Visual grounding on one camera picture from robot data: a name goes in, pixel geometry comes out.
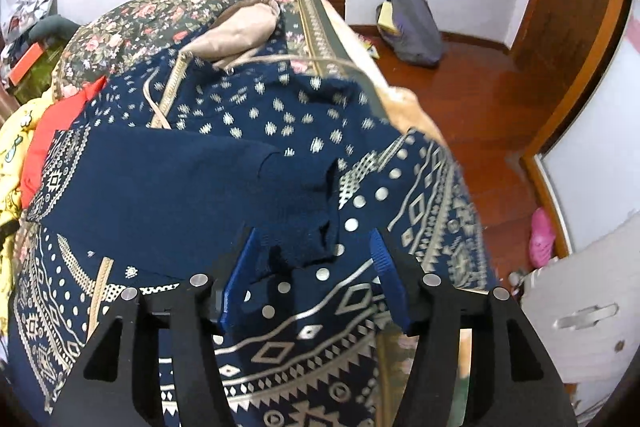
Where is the navy patterned hooded garment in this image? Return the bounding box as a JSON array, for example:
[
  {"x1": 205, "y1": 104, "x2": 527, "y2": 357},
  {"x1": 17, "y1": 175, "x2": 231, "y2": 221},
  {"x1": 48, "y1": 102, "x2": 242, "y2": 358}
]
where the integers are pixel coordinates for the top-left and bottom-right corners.
[{"x1": 9, "y1": 55, "x2": 495, "y2": 426}]

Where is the dark grey neck pillow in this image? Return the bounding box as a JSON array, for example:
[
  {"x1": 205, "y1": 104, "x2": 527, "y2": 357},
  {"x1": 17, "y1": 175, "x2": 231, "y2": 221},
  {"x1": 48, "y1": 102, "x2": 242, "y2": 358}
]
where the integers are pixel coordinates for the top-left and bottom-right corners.
[{"x1": 28, "y1": 14, "x2": 79, "y2": 43}]

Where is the red folded cloth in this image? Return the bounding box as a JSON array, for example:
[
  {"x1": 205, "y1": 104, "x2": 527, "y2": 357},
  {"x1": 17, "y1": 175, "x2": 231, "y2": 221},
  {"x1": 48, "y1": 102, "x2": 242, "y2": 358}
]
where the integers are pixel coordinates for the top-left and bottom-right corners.
[{"x1": 20, "y1": 76, "x2": 107, "y2": 209}]

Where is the orange box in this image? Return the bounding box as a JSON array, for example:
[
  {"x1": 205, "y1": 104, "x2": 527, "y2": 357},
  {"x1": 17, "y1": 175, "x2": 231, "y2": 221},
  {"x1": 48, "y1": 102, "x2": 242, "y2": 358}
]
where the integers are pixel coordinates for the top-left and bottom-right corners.
[{"x1": 9, "y1": 42, "x2": 46, "y2": 86}]

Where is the yellow cartoon blanket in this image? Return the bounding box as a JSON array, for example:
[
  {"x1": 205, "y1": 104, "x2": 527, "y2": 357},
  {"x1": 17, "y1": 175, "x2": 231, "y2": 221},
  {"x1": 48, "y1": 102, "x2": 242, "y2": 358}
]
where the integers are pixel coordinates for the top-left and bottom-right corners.
[{"x1": 0, "y1": 90, "x2": 53, "y2": 336}]

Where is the brown wooden door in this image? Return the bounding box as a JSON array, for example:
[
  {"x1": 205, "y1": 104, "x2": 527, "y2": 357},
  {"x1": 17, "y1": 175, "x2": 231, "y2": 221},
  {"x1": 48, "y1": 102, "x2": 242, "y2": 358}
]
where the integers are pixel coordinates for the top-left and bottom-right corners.
[{"x1": 511, "y1": 0, "x2": 630, "y2": 155}]

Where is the pink slipper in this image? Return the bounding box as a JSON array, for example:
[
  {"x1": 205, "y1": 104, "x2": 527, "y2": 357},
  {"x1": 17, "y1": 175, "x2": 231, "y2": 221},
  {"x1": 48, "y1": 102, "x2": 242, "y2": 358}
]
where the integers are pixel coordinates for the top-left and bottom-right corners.
[{"x1": 528, "y1": 207, "x2": 555, "y2": 269}]

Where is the silver printed gift bag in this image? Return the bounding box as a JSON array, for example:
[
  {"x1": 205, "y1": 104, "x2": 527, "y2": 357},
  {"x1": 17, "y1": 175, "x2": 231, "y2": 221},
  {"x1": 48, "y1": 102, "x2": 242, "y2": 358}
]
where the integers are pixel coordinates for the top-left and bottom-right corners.
[{"x1": 1, "y1": 0, "x2": 58, "y2": 43}]

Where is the floral bedspread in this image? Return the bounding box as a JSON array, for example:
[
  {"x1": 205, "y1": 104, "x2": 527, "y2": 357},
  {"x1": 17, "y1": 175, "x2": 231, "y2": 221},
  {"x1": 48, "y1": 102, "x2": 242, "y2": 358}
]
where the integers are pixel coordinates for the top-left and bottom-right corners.
[{"x1": 51, "y1": 0, "x2": 386, "y2": 117}]

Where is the green bag with clutter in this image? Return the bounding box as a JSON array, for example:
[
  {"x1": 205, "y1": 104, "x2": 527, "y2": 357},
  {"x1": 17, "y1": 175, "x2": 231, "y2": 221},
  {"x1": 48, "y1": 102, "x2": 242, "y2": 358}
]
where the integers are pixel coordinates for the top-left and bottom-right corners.
[{"x1": 9, "y1": 41, "x2": 65, "y2": 105}]

